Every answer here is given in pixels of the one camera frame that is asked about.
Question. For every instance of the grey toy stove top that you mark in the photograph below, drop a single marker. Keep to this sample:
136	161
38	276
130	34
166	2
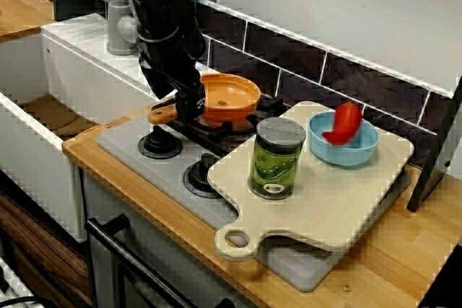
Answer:
122	138

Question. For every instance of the grey toy oven front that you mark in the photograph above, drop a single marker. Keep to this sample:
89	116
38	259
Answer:
173	250

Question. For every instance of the black stove knob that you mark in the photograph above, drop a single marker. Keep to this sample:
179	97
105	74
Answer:
198	178
159	144

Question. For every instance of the orange toy frying pan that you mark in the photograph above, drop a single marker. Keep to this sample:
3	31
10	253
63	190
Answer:
231	95

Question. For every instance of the black burner grate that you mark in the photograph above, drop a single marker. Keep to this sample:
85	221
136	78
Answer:
216	135

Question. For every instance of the black angled bar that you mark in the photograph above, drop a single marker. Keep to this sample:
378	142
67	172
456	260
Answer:
444	282

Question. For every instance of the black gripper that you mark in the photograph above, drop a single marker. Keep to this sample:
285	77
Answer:
173	66

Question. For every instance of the pale wooden cutting board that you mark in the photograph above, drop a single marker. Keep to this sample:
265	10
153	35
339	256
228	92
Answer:
325	207

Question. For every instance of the grey toy faucet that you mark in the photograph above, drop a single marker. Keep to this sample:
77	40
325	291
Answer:
119	34

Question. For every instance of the green toy pea can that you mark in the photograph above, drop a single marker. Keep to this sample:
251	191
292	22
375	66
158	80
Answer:
276	163

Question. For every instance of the red toy pepper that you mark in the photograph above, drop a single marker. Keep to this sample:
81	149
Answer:
344	124

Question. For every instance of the dark tile backsplash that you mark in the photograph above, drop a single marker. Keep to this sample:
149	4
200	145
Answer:
303	59

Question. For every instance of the white toy sink unit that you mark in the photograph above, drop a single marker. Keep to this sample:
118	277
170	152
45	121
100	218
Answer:
90	70

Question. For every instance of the light blue plastic bowl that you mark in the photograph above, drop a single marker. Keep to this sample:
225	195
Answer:
346	156

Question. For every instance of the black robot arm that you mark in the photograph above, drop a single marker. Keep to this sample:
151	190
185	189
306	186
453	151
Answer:
159	1

